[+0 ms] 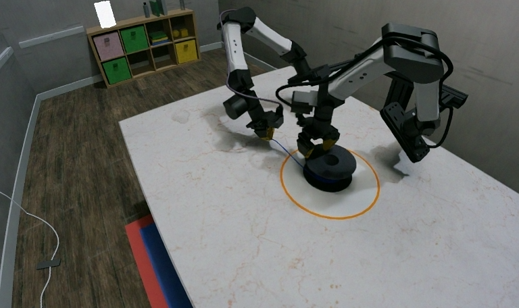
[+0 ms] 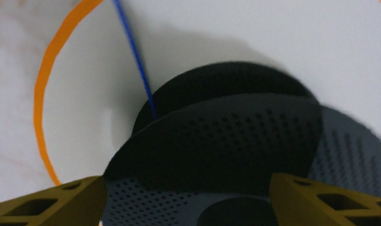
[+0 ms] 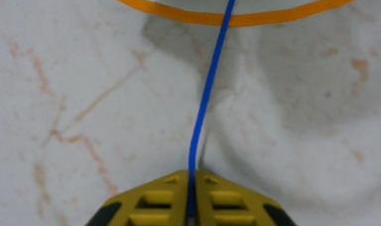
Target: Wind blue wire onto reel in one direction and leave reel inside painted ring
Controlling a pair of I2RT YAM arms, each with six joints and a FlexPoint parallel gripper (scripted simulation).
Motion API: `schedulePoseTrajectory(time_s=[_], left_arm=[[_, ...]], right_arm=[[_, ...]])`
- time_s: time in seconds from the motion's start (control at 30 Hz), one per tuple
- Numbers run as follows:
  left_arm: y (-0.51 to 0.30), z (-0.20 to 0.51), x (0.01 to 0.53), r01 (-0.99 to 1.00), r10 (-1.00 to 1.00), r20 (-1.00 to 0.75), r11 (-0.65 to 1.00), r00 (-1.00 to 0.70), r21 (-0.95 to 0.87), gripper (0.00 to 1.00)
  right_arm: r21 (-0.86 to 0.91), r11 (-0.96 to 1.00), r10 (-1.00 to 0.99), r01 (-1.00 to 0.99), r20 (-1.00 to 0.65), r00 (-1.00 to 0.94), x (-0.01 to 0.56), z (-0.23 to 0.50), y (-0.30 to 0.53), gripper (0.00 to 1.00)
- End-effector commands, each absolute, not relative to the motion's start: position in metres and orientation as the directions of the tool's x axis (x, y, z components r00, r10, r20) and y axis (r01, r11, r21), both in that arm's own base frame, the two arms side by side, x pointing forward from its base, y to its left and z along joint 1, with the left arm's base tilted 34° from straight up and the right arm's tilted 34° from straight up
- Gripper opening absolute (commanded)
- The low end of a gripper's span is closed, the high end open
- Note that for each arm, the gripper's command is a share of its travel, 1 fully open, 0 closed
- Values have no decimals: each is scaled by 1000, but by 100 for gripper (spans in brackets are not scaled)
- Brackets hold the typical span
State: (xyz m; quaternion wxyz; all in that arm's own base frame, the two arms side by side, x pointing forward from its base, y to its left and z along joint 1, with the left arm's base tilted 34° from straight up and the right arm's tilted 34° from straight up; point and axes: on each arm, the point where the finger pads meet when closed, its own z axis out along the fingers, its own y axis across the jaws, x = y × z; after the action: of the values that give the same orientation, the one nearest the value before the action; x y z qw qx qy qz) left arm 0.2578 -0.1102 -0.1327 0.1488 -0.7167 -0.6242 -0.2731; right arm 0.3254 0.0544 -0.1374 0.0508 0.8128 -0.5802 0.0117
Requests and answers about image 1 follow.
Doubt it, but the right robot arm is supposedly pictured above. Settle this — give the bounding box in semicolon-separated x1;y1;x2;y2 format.
217;7;324;129

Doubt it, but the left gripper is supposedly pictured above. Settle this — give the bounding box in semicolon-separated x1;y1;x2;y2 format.
297;115;341;158

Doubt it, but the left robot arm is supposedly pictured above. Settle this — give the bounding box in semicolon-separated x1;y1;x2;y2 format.
291;22;444;160

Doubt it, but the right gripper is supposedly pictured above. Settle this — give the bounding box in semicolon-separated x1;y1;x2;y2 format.
246;104;274;140

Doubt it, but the blue wire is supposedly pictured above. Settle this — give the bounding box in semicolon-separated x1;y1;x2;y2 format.
280;145;339;183

